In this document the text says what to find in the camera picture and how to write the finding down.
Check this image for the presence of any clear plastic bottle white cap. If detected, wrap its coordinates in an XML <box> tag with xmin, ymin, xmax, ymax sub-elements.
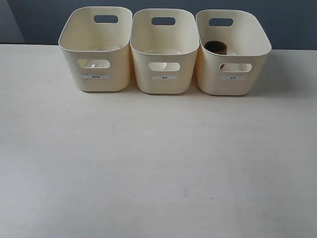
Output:
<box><xmin>77</xmin><ymin>59</ymin><xmax>110</xmax><ymax>69</ymax></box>

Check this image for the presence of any white paper cup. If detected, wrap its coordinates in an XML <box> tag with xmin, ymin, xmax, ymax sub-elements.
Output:
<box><xmin>149</xmin><ymin>62</ymin><xmax>180</xmax><ymax>72</ymax></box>

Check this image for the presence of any brown wooden cup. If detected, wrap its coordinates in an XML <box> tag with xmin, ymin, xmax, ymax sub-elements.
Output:
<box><xmin>204</xmin><ymin>41</ymin><xmax>227</xmax><ymax>68</ymax></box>

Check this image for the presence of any right cream plastic bin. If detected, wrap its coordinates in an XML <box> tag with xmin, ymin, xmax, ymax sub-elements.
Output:
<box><xmin>196</xmin><ymin>9</ymin><xmax>272</xmax><ymax>96</ymax></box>

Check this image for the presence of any cream plastic bin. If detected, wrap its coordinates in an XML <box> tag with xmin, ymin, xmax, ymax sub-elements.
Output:
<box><xmin>196</xmin><ymin>9</ymin><xmax>272</xmax><ymax>96</ymax></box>
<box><xmin>58</xmin><ymin>6</ymin><xmax>133</xmax><ymax>92</ymax></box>
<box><xmin>130</xmin><ymin>8</ymin><xmax>200</xmax><ymax>94</ymax></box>

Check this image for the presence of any left cream plastic bin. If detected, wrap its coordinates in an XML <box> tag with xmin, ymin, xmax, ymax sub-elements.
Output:
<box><xmin>58</xmin><ymin>6</ymin><xmax>133</xmax><ymax>92</ymax></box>

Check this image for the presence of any middle cream plastic bin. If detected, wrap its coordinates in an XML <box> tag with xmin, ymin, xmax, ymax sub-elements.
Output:
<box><xmin>130</xmin><ymin>8</ymin><xmax>200</xmax><ymax>94</ymax></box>

